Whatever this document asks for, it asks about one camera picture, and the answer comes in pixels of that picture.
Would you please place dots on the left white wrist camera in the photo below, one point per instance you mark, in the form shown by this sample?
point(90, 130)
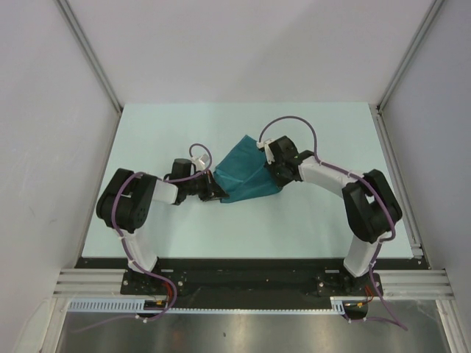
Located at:
point(201, 163)

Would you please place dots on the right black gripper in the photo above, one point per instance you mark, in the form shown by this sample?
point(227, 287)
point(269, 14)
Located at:
point(280, 182)

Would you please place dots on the aluminium frame post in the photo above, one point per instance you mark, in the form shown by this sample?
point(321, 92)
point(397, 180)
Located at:
point(77, 31)
point(413, 47)

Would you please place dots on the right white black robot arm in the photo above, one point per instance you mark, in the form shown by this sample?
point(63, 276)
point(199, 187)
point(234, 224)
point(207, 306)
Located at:
point(371, 207)

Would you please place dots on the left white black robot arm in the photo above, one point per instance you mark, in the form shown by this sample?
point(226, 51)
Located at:
point(125, 203)

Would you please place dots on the white slotted cable duct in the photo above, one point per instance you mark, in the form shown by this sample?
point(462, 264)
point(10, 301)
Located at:
point(239, 310)

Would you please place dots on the left aluminium frame post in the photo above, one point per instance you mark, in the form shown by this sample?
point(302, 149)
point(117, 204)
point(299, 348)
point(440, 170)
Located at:
point(77, 31)

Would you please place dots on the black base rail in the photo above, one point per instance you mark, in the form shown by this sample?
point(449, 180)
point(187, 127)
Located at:
point(252, 285)

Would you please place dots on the teal satin napkin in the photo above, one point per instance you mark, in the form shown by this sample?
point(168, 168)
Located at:
point(242, 173)

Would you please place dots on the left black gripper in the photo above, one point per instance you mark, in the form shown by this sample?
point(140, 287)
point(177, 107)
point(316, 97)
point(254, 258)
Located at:
point(212, 190)

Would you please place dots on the right aluminium frame post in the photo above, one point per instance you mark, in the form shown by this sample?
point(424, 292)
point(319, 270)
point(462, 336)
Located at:
point(413, 47)

